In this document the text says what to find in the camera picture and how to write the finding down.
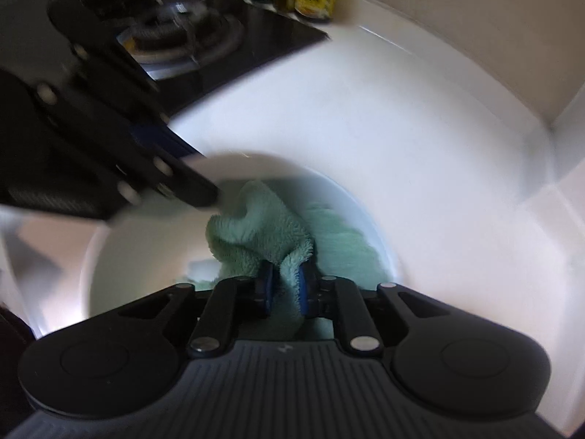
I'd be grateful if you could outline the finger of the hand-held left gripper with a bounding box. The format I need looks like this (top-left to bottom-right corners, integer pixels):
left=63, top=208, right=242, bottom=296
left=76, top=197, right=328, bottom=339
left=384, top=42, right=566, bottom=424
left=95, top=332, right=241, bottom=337
left=66, top=42, right=202, bottom=158
left=34, top=85, right=220, bottom=207

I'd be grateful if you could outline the black gas stove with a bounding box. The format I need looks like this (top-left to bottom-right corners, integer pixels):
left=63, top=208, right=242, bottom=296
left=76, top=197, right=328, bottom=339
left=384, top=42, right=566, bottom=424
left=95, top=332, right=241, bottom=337
left=48, top=0, right=331, bottom=117

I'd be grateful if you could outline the white ceramic bowl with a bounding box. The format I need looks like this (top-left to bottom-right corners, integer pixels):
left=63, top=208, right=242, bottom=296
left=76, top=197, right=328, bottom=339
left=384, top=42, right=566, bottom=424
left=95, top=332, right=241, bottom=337
left=84, top=152, right=408, bottom=330

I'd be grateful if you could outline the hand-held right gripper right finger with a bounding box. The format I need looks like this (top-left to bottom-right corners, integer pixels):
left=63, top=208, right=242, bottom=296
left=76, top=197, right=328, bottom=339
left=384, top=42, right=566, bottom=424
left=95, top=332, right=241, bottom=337
left=297, top=260, right=451, bottom=356

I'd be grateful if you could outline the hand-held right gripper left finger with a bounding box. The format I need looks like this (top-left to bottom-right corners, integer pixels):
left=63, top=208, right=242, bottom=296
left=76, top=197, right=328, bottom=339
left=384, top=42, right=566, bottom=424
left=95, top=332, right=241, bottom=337
left=120, top=260, right=278, bottom=358

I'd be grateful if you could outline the green microfiber cloth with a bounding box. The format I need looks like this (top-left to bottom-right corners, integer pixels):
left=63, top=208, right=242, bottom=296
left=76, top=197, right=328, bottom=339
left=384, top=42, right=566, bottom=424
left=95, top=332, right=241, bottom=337
left=187, top=180, right=390, bottom=340

